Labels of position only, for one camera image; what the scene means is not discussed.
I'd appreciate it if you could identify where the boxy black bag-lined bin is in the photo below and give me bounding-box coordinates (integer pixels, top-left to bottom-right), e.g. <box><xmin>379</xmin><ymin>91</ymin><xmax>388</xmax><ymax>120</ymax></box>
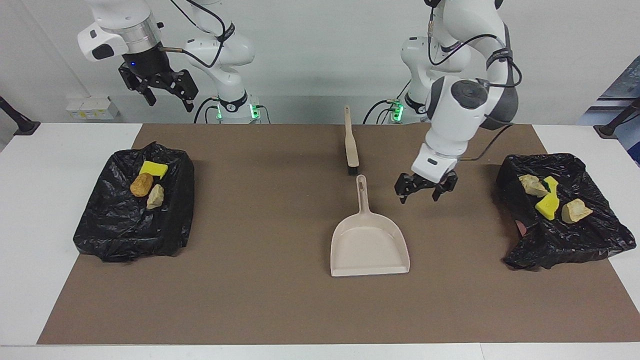
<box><xmin>73</xmin><ymin>141</ymin><xmax>196</xmax><ymax>263</ymax></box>

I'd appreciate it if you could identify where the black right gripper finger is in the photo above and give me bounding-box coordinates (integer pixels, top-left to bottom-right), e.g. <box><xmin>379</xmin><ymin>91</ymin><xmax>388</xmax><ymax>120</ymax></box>
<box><xmin>167</xmin><ymin>69</ymin><xmax>200</xmax><ymax>113</ymax></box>
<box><xmin>118</xmin><ymin>64</ymin><xmax>156</xmax><ymax>107</ymax></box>

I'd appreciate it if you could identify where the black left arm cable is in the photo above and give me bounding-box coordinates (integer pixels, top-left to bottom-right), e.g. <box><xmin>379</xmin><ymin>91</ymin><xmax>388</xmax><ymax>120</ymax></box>
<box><xmin>427</xmin><ymin>5</ymin><xmax>523</xmax><ymax>162</ymax></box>

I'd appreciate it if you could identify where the crumpled black bag-lined bin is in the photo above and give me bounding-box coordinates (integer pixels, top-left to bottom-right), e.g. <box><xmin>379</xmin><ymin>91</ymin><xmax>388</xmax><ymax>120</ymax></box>
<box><xmin>496</xmin><ymin>153</ymin><xmax>637</xmax><ymax>271</ymax></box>

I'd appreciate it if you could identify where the beige plastic dustpan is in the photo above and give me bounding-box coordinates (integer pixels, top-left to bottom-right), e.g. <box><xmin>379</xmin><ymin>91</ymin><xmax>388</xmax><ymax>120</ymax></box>
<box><xmin>330</xmin><ymin>174</ymin><xmax>411</xmax><ymax>278</ymax></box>

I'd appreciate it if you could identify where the pale bread chunk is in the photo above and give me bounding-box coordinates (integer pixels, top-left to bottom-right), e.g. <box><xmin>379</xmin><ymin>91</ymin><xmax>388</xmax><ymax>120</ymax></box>
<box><xmin>561</xmin><ymin>198</ymin><xmax>594</xmax><ymax>224</ymax></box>

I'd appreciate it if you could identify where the striped croissant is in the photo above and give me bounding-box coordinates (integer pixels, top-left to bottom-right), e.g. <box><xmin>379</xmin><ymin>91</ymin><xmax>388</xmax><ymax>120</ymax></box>
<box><xmin>146</xmin><ymin>183</ymin><xmax>165</xmax><ymax>210</ymax></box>

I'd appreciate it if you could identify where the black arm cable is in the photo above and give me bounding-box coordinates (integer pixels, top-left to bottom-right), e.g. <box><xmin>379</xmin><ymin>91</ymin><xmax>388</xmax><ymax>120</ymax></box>
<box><xmin>160</xmin><ymin>0</ymin><xmax>224</xmax><ymax>69</ymax></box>
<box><xmin>427</xmin><ymin>5</ymin><xmax>523</xmax><ymax>162</ymax></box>

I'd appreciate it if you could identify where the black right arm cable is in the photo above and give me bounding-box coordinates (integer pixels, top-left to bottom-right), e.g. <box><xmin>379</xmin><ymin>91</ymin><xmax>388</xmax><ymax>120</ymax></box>
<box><xmin>160</xmin><ymin>0</ymin><xmax>224</xmax><ymax>69</ymax></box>

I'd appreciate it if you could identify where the black left base cable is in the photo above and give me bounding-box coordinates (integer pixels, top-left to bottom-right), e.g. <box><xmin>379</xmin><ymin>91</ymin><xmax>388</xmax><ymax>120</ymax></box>
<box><xmin>362</xmin><ymin>75</ymin><xmax>413</xmax><ymax>125</ymax></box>

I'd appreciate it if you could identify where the black right base cable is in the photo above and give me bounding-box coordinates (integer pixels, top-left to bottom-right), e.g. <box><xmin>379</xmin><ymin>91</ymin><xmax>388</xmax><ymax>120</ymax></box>
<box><xmin>193</xmin><ymin>96</ymin><xmax>221</xmax><ymax>125</ymax></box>

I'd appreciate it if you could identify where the black stand foot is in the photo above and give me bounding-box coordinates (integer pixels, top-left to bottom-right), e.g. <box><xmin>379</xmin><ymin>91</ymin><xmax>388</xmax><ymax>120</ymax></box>
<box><xmin>0</xmin><ymin>95</ymin><xmax>41</xmax><ymax>136</ymax></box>
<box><xmin>593</xmin><ymin>97</ymin><xmax>640</xmax><ymax>140</ymax></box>

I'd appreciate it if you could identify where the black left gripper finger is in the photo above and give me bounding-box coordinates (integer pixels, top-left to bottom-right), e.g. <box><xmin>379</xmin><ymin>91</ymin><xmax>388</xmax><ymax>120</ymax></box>
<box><xmin>394</xmin><ymin>174</ymin><xmax>416</xmax><ymax>205</ymax></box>
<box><xmin>431</xmin><ymin>182</ymin><xmax>459</xmax><ymax>203</ymax></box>

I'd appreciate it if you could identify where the brown bread roll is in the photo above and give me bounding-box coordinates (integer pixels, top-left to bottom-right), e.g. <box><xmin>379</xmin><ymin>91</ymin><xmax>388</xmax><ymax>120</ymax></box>
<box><xmin>129</xmin><ymin>172</ymin><xmax>155</xmax><ymax>198</ymax></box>

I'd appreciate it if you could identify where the brown table mat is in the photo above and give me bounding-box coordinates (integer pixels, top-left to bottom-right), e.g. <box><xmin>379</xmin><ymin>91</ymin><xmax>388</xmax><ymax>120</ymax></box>
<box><xmin>37</xmin><ymin>123</ymin><xmax>640</xmax><ymax>345</ymax></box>

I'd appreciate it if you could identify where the black base cable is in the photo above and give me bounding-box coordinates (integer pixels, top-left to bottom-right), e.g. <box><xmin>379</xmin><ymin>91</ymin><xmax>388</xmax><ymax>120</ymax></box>
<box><xmin>193</xmin><ymin>96</ymin><xmax>221</xmax><ymax>125</ymax></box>
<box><xmin>362</xmin><ymin>75</ymin><xmax>413</xmax><ymax>125</ymax></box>

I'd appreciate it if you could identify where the small orange croissant piece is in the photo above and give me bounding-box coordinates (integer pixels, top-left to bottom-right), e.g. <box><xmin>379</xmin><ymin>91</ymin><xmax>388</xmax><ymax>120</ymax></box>
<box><xmin>518</xmin><ymin>174</ymin><xmax>550</xmax><ymax>199</ymax></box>

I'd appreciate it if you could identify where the beige brush with black bristles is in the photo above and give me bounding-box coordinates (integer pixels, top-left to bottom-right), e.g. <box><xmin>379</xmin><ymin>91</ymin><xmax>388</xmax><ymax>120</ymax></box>
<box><xmin>343</xmin><ymin>105</ymin><xmax>361</xmax><ymax>176</ymax></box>

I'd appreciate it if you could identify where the white wall socket box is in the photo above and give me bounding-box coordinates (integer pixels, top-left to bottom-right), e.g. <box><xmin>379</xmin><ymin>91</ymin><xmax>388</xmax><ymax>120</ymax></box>
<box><xmin>65</xmin><ymin>96</ymin><xmax>120</xmax><ymax>121</ymax></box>

